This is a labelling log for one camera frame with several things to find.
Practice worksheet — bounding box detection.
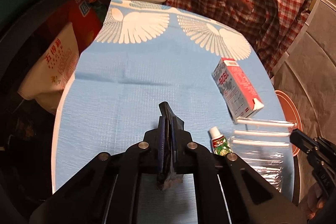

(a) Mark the person's right hand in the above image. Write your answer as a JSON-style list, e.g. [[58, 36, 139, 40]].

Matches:
[[298, 182, 326, 220]]

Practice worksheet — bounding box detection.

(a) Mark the grey padded cover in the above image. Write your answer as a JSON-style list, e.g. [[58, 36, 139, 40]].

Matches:
[[270, 0, 336, 204]]

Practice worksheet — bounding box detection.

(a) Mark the red bag on shelf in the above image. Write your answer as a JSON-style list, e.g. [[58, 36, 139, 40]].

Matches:
[[46, 0, 102, 54]]

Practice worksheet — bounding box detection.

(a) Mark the black foil packet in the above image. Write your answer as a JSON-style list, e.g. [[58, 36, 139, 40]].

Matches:
[[156, 101, 184, 190]]

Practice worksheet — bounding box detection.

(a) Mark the small green white tube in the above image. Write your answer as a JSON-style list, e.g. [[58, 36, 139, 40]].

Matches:
[[209, 127, 232, 156]]

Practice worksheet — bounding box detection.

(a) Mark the clear bag of white straws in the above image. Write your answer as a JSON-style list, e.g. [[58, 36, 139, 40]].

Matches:
[[229, 118, 297, 192]]

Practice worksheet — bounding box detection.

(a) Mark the red milk carton with straw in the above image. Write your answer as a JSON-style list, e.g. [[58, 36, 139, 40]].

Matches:
[[212, 58, 264, 121]]

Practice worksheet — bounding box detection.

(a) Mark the blue tablecloth with white wings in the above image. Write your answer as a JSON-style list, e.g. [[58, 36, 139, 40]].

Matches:
[[51, 0, 295, 224]]

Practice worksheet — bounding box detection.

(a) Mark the white rice sack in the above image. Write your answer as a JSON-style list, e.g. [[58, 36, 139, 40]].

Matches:
[[18, 23, 79, 114]]

